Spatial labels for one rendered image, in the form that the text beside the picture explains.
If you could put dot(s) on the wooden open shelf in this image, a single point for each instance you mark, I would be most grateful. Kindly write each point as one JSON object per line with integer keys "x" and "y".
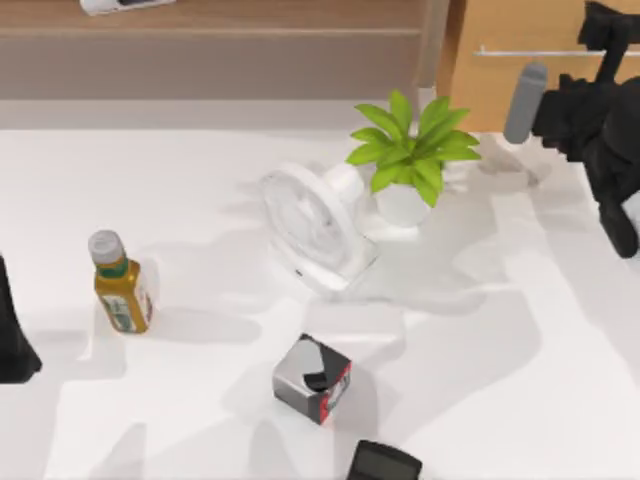
{"x": 210, "y": 60}

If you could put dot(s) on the black calculator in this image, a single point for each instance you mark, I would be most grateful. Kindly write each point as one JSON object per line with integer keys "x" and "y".
{"x": 382, "y": 462}

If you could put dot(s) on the wooden cupboard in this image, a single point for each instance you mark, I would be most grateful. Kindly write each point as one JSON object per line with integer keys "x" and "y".
{"x": 500, "y": 90}

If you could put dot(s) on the white desk fan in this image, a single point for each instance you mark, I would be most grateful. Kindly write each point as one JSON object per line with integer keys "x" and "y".
{"x": 305, "y": 220}

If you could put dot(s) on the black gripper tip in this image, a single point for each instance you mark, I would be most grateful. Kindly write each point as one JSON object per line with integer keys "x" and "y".
{"x": 11, "y": 345}

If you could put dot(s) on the yellow bottle with grey cap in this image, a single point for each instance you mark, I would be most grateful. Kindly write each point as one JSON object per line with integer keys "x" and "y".
{"x": 120, "y": 295}

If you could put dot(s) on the white object with black panel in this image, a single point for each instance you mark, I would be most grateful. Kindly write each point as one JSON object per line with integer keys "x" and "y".
{"x": 107, "y": 4}

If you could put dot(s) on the grey and black tissue box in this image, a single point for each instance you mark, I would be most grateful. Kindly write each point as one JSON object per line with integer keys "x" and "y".
{"x": 300, "y": 380}

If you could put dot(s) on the green plant in white pot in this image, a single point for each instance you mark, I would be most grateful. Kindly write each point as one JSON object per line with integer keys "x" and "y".
{"x": 407, "y": 150}

